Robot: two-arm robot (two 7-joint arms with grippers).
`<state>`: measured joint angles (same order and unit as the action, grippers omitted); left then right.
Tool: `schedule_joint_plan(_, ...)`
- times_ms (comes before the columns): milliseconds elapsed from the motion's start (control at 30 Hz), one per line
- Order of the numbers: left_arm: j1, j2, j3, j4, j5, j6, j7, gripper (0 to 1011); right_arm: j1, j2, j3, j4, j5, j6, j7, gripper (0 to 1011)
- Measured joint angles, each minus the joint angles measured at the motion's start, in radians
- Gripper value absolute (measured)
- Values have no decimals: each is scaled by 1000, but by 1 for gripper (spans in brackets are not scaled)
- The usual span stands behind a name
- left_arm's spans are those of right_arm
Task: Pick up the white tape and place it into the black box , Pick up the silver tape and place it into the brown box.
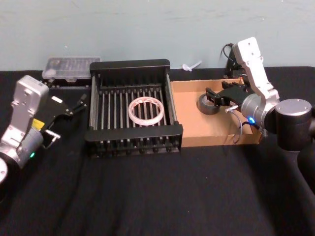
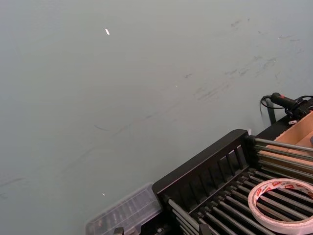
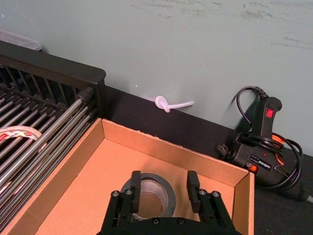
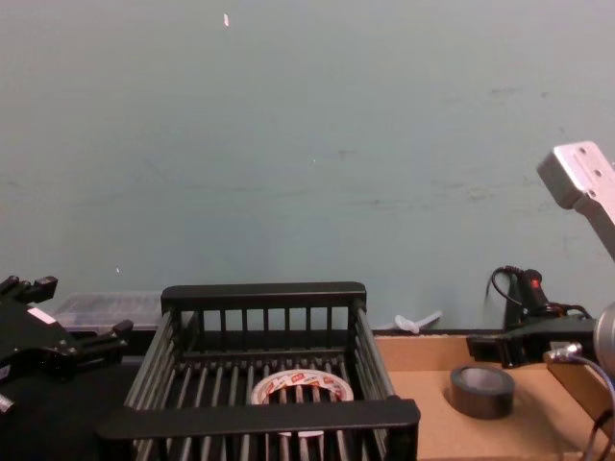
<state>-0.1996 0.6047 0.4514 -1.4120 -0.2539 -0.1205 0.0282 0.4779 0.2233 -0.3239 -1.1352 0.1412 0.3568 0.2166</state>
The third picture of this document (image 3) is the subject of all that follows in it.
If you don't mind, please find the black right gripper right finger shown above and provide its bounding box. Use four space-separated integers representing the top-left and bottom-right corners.
186 170 230 228

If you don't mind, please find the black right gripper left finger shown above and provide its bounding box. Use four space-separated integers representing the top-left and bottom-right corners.
110 170 142 225

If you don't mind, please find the roll of silver tape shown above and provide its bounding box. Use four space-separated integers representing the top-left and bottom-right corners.
119 172 178 222

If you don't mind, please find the shallow brown cardboard tray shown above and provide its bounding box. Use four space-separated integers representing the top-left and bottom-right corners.
0 118 256 235

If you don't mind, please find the black table cloth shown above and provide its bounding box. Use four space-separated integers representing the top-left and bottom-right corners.
97 85 313 235

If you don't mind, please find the small white plastic piece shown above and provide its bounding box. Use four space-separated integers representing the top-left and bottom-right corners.
141 95 195 114

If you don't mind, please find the roll of white tape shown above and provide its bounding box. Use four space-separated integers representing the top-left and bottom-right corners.
0 124 48 151

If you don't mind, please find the black rack with steel bars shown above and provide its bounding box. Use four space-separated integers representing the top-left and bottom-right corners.
0 40 106 216

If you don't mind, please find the black corded tool red switch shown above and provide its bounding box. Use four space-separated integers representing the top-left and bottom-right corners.
217 85 313 203

